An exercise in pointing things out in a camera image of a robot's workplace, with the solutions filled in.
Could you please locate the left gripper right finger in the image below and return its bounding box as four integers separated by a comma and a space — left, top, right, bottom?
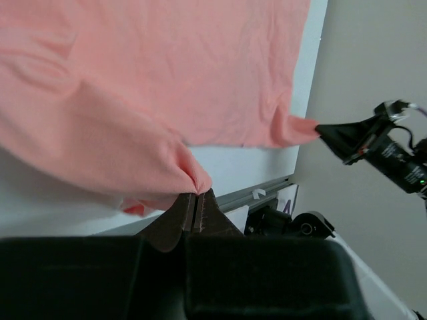
191, 189, 244, 237

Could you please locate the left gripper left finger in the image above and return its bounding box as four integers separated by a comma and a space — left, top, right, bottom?
137, 193, 196, 253

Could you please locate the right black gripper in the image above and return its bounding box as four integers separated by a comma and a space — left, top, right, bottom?
315, 101, 410, 165

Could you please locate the pink t shirt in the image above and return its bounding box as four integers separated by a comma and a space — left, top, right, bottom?
1, 1, 317, 215

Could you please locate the aluminium table rail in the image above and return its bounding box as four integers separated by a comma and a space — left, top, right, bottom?
94, 177, 298, 236

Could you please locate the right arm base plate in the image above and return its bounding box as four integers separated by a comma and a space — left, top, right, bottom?
244, 199, 335, 239

